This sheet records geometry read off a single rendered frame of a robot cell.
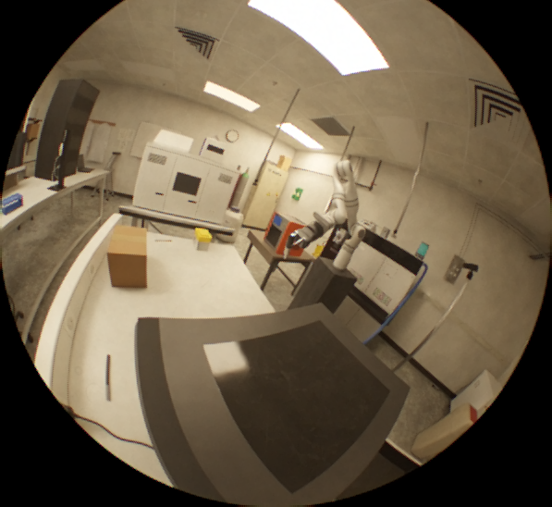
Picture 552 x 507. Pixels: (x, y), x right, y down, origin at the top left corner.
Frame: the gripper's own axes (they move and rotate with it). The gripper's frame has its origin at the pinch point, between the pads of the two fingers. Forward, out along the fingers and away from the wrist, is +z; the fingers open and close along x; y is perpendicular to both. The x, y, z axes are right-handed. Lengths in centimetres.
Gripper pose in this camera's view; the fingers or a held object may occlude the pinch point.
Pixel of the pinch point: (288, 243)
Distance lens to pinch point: 59.6
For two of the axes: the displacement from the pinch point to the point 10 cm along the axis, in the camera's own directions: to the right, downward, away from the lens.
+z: -7.6, 3.8, -5.3
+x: -6.3, -6.2, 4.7
